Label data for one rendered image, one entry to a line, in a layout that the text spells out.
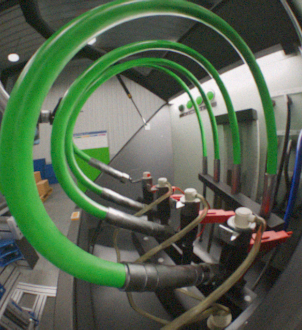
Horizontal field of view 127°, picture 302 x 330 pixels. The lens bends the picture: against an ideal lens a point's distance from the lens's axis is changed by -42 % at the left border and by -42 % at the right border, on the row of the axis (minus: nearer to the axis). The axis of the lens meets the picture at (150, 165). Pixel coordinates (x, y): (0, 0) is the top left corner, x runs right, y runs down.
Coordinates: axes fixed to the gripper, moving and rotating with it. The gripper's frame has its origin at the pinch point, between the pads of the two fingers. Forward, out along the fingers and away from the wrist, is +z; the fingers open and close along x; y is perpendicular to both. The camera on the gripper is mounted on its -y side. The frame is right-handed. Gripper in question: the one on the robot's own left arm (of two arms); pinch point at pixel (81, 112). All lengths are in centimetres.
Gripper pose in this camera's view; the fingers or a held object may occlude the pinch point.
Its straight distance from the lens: 88.2
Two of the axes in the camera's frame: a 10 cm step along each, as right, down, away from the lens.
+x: 6.7, 1.9, -7.2
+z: 7.4, -1.5, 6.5
